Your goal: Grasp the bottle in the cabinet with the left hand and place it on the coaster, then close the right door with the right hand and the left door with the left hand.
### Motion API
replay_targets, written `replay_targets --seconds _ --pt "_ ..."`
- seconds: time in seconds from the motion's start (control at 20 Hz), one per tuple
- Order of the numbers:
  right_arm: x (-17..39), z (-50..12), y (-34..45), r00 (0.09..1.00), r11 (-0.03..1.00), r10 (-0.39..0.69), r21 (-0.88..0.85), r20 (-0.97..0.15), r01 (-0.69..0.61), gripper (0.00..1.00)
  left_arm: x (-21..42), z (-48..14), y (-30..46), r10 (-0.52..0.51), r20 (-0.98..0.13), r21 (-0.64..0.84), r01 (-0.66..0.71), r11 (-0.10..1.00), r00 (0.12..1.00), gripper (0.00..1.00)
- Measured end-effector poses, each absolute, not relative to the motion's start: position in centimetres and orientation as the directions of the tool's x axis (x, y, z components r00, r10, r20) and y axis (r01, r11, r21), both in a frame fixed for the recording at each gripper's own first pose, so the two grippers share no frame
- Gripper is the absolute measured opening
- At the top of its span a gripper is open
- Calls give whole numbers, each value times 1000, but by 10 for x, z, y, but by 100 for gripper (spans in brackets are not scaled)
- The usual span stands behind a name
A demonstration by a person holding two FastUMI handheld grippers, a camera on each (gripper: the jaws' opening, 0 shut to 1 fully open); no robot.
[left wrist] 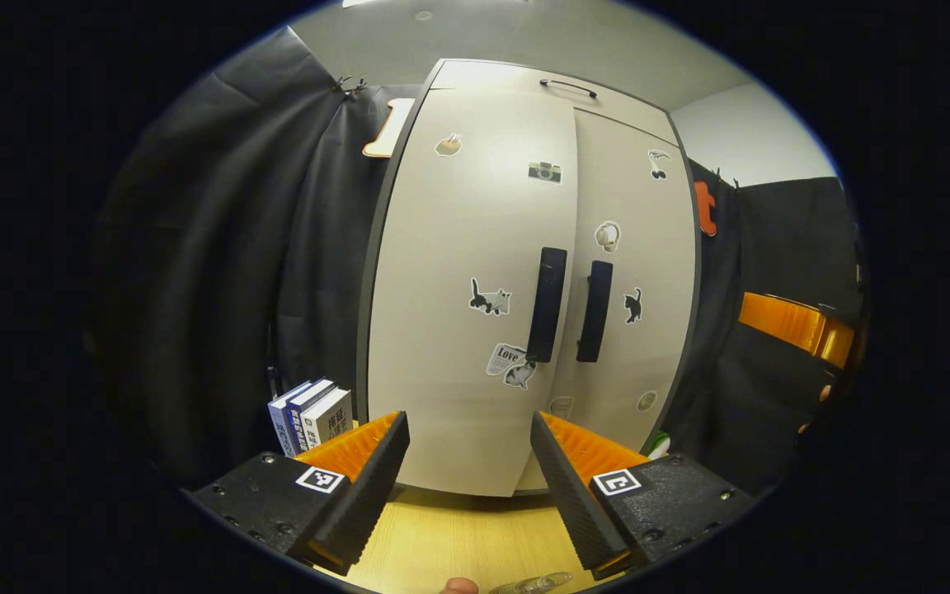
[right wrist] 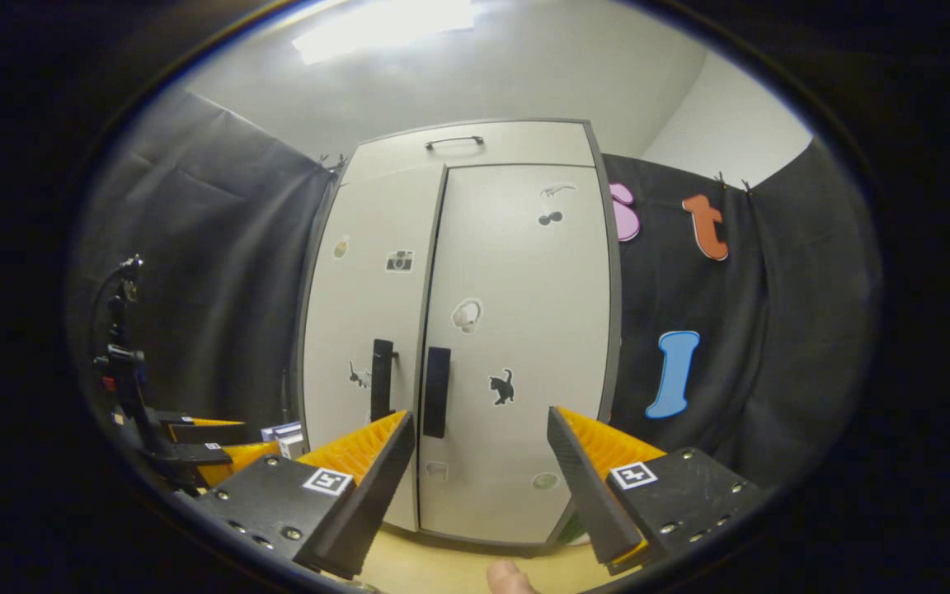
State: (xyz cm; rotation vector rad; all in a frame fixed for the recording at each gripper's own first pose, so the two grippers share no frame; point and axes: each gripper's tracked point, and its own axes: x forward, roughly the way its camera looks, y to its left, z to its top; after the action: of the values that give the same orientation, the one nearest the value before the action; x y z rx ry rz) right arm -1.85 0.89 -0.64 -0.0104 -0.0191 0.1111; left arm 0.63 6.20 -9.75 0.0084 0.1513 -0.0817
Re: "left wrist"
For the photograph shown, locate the white cabinet door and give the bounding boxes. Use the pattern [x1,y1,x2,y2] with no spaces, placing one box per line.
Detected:
[516,107,699,496]
[366,87,580,497]

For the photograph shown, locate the black backdrop cloth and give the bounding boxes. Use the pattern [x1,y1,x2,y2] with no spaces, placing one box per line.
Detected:
[92,25,865,496]

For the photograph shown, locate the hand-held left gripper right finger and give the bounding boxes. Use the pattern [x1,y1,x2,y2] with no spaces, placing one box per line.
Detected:
[529,411,756,582]

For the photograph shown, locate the white and grey cabinet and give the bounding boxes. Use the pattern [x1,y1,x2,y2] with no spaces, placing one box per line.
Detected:
[355,58,703,498]

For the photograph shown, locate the black door handle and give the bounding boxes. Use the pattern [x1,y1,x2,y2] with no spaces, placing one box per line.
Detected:
[575,260,614,365]
[525,246,569,365]

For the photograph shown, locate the metal drawer handle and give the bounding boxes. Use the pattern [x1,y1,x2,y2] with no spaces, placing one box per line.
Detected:
[538,78,599,101]

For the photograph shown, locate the white cabinet drawer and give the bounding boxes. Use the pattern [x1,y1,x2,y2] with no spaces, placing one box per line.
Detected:
[430,59,679,146]

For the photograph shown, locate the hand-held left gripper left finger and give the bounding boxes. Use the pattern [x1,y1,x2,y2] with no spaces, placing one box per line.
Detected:
[182,410,412,578]

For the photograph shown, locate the white book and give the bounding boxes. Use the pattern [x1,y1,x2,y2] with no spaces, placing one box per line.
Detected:
[300,388,355,451]

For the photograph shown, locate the light blue book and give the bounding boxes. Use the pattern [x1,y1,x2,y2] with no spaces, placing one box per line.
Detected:
[267,379,313,458]

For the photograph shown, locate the clear glass bottle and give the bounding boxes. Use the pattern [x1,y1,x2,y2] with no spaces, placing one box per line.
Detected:
[489,571,576,594]

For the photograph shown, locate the dark blue book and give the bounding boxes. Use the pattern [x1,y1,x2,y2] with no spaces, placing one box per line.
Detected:
[285,378,338,453]

